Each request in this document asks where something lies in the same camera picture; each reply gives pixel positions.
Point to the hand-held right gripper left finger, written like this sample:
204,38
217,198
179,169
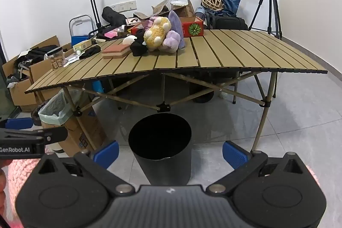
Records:
107,154

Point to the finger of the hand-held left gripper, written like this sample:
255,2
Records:
53,134
18,123

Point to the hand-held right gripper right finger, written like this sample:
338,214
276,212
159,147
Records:
233,154

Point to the black round bin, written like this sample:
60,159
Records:
160,164

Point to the yellow white-spotted plush toy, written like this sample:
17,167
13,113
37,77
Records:
155,35

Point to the person's left hand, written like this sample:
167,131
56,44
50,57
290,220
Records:
2,182

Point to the lined cardboard box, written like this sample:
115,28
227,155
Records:
80,134

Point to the pink carpet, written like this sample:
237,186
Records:
18,177

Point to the large open cardboard box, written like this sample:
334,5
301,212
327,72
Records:
22,94

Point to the blue plastic panel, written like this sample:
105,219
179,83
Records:
97,87

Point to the black backpack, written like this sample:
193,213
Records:
37,53

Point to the white plastic packet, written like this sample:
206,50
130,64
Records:
70,58

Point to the small white green bottle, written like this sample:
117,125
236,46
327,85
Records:
78,52

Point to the black soft pouch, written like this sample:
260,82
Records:
90,52

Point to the cream small carton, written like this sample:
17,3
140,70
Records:
82,45

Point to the silver blue folding stool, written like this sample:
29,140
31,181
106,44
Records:
80,39

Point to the black cloth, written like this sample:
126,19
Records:
139,49

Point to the pink packet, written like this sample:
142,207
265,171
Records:
110,34

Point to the white foam roll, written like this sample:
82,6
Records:
128,40

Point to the white pink tube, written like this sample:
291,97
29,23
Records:
121,28

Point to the lilac plush toy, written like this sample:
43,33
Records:
172,41

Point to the black suitcase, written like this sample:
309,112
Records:
229,22

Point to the red cardboard box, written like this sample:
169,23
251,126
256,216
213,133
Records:
192,29

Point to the black soft bag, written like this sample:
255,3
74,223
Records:
113,15

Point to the white printed box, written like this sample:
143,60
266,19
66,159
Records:
132,21

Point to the blue water bottle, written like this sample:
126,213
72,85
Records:
199,14

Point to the torn cardboard box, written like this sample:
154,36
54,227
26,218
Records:
187,10

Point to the woven rattan ball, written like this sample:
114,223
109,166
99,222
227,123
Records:
212,1

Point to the white foam tray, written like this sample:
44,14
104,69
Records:
177,3

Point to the folding table metal frame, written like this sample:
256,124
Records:
163,107

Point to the white wall socket strip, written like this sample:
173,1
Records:
124,5

